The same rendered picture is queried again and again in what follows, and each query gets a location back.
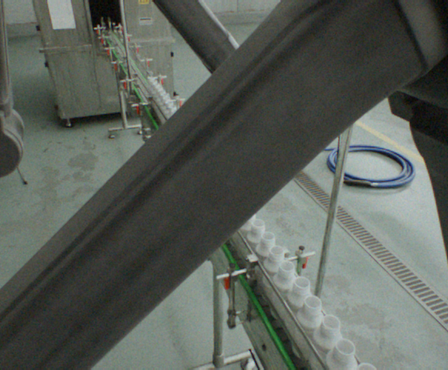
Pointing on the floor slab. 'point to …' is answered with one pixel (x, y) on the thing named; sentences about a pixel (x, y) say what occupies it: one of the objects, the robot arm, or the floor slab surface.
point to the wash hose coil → (375, 179)
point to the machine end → (90, 59)
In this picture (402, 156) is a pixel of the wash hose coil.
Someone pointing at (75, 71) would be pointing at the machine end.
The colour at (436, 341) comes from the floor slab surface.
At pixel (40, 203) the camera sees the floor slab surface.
